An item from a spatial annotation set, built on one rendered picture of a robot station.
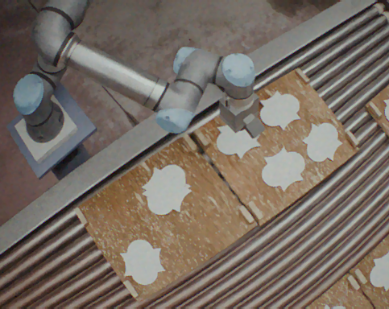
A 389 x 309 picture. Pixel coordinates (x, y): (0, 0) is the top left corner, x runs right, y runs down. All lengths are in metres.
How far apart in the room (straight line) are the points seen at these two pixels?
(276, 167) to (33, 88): 0.77
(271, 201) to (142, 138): 0.43
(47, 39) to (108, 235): 0.63
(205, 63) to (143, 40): 1.72
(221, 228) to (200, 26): 1.69
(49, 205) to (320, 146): 0.85
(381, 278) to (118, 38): 2.12
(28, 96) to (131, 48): 1.45
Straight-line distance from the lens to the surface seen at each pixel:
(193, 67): 1.27
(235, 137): 1.60
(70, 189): 1.65
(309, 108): 1.68
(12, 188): 2.79
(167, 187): 1.54
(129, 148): 1.65
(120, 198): 1.58
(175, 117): 1.21
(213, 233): 1.51
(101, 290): 1.54
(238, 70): 1.24
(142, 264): 1.50
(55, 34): 1.23
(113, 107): 2.79
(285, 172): 1.57
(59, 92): 1.87
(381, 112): 1.74
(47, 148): 1.74
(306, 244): 1.54
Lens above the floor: 2.40
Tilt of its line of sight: 67 degrees down
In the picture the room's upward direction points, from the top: 9 degrees counter-clockwise
